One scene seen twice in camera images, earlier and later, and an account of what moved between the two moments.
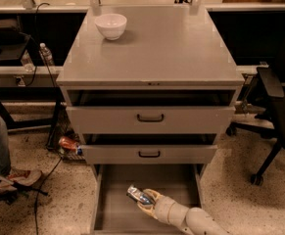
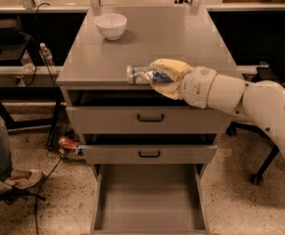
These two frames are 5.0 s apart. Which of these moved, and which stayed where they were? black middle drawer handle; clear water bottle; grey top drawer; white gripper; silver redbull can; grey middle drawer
Moved: white gripper; silver redbull can
Stayed: black middle drawer handle; clear water bottle; grey top drawer; grey middle drawer
